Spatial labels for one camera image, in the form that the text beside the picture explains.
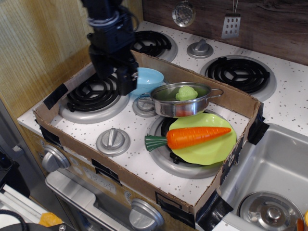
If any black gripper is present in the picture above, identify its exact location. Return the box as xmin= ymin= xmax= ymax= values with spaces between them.
xmin=89 ymin=45 xmax=139 ymax=96

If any orange toy carrot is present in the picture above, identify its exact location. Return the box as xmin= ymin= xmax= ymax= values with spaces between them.
xmin=144 ymin=127 xmax=231 ymax=151

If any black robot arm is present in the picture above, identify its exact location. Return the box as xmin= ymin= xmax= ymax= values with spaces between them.
xmin=82 ymin=0 xmax=139 ymax=96

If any light green plastic plate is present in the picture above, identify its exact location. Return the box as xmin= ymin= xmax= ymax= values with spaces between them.
xmin=169 ymin=113 xmax=237 ymax=166

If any light blue plastic bowl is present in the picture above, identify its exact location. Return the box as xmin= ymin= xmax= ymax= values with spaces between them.
xmin=130 ymin=67 xmax=164 ymax=96

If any silver middle stove knob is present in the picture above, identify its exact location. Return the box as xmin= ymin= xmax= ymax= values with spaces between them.
xmin=132 ymin=97 xmax=157 ymax=117

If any silver stove knob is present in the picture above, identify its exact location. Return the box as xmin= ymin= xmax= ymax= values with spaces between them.
xmin=96 ymin=128 xmax=130 ymax=157
xmin=187 ymin=39 xmax=214 ymax=59
xmin=132 ymin=97 xmax=157 ymax=117

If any front left black burner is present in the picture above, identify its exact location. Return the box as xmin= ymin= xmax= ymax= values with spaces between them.
xmin=59 ymin=74 xmax=129 ymax=124

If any black burner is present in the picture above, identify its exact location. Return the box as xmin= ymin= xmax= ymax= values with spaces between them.
xmin=59 ymin=74 xmax=129 ymax=124
xmin=200 ymin=55 xmax=277 ymax=102
xmin=149 ymin=116 xmax=222 ymax=179
xmin=132 ymin=31 xmax=178 ymax=62

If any back left black burner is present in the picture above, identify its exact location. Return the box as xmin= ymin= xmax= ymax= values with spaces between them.
xmin=132 ymin=31 xmax=178 ymax=62

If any small steel pot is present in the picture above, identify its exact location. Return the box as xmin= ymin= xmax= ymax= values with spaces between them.
xmin=139 ymin=82 xmax=224 ymax=118

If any green toy vegetable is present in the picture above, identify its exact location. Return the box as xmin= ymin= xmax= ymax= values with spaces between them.
xmin=175 ymin=86 xmax=198 ymax=101

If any silver front stove knob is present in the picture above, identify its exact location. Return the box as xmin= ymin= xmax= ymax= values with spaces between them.
xmin=96 ymin=128 xmax=130 ymax=157

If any silver back stove knob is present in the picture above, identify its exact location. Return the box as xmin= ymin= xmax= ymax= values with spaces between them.
xmin=187 ymin=39 xmax=214 ymax=59

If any hanging metal strainer ladle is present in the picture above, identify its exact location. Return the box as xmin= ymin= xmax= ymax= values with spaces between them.
xmin=172 ymin=0 xmax=196 ymax=27

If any front right black burner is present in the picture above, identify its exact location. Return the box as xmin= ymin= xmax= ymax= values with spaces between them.
xmin=149 ymin=116 xmax=222 ymax=179

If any silver left oven knob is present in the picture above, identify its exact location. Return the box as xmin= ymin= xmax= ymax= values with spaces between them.
xmin=42 ymin=145 xmax=70 ymax=173

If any silver oven knob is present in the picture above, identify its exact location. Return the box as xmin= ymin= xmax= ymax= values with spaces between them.
xmin=129 ymin=198 xmax=165 ymax=231
xmin=42 ymin=145 xmax=70 ymax=173

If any hanging metal slotted spatula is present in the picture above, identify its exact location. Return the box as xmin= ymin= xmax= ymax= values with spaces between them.
xmin=221 ymin=0 xmax=241 ymax=39

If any back right black burner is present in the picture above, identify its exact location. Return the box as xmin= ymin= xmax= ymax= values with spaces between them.
xmin=200 ymin=55 xmax=277 ymax=102

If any silver right oven knob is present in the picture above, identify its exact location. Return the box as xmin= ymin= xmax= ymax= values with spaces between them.
xmin=129 ymin=198 xmax=165 ymax=231

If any orange yellow cloth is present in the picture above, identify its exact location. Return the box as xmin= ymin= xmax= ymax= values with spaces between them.
xmin=38 ymin=212 xmax=63 ymax=227

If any steel sink basin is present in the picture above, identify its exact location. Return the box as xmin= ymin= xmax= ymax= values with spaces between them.
xmin=196 ymin=124 xmax=308 ymax=231

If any steel pot lid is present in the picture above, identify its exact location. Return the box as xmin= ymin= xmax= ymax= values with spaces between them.
xmin=237 ymin=191 xmax=306 ymax=231

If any silver oven door handle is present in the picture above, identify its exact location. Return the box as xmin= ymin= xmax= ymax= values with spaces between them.
xmin=45 ymin=171 xmax=133 ymax=231

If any black braided cable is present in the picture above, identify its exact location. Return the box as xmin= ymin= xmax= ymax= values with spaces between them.
xmin=0 ymin=209 xmax=28 ymax=231

